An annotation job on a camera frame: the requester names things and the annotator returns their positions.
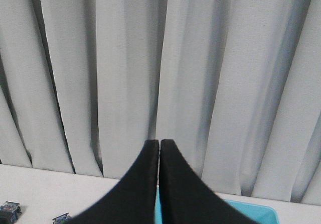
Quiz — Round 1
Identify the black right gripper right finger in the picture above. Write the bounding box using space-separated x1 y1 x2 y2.
159 139 255 223

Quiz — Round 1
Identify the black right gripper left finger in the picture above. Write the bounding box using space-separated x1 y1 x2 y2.
67 140 159 224

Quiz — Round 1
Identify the blue plastic box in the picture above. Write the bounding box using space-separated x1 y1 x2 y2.
154 187 279 223

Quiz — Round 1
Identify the red push button lower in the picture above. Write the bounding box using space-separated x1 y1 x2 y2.
52 212 72 224

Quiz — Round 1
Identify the yellow push button lower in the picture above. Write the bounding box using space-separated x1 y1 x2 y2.
0 201 22 224

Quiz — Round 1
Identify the white pleated curtain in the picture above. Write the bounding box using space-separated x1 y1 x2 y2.
1 0 320 205

